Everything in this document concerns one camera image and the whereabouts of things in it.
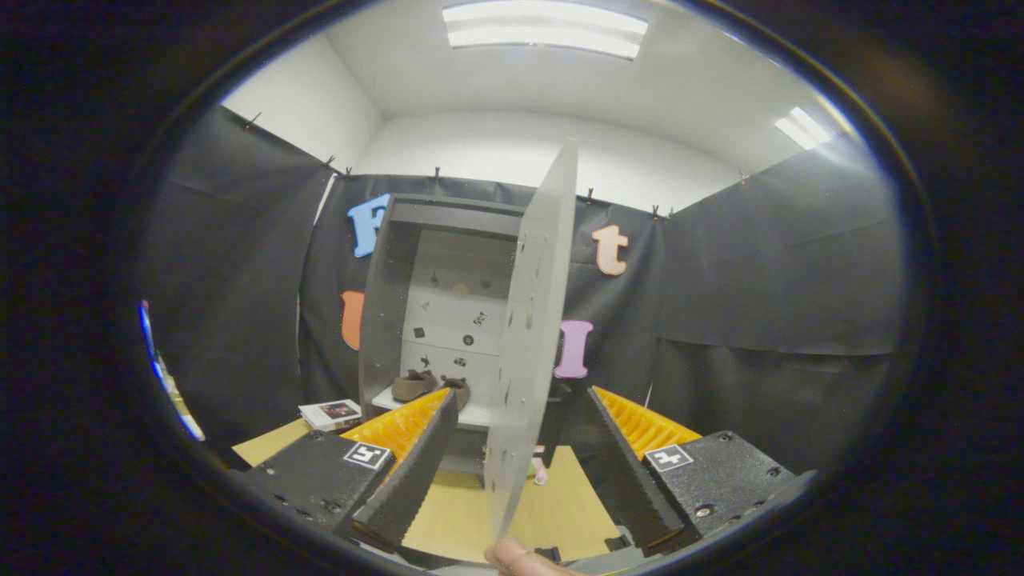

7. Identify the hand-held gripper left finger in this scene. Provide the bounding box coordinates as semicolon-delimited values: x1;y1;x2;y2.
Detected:
236;388;459;553

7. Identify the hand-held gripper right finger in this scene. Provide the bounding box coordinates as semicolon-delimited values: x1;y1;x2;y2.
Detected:
588;386;801;553

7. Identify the brown fuzzy slipper shoe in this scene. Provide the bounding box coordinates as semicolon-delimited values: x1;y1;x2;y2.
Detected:
440;376;472;414
391;369;438;403

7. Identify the grey shoe cabinet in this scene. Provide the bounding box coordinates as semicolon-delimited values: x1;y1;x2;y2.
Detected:
358;194;561;478

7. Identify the beige shoe cabinet door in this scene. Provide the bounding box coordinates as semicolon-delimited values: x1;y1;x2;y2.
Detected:
483;138;579;541

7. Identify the stack of books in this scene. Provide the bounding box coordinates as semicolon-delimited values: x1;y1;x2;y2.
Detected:
298;398;362;433

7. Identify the black backdrop cloth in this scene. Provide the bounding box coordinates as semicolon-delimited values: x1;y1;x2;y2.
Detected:
144;104;913;474

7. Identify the small ceiling light panel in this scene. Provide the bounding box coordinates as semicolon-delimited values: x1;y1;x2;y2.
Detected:
774;106;833;151

